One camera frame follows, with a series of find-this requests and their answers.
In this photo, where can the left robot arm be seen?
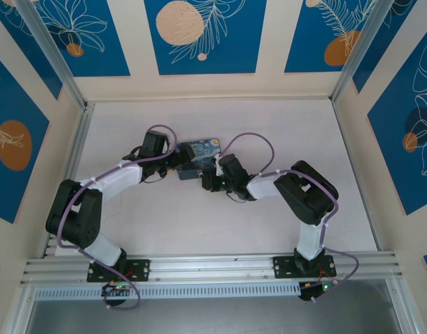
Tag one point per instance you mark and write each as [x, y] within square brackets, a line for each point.
[115, 179]

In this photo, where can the black controller board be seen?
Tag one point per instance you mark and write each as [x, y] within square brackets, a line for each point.
[117, 288]
[319, 288]

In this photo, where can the starry night tin box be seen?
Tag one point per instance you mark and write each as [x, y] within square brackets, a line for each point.
[202, 153]

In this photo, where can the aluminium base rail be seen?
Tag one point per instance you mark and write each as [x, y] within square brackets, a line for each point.
[213, 268]

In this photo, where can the aluminium frame post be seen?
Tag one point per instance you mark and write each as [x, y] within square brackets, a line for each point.
[359, 52]
[56, 59]

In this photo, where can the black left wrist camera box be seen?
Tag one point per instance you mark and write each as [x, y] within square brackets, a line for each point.
[187, 153]

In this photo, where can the grey metal sheet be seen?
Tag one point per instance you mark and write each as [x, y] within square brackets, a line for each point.
[216, 316]

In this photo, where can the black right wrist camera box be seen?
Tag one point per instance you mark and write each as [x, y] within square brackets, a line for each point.
[211, 182]

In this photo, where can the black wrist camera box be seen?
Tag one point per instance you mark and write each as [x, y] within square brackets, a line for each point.
[211, 182]
[187, 153]

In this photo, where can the blue floral wall panel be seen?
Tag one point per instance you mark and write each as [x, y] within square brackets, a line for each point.
[25, 52]
[401, 35]
[216, 52]
[11, 104]
[394, 139]
[310, 28]
[94, 52]

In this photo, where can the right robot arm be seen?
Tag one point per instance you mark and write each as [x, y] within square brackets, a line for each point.
[310, 240]

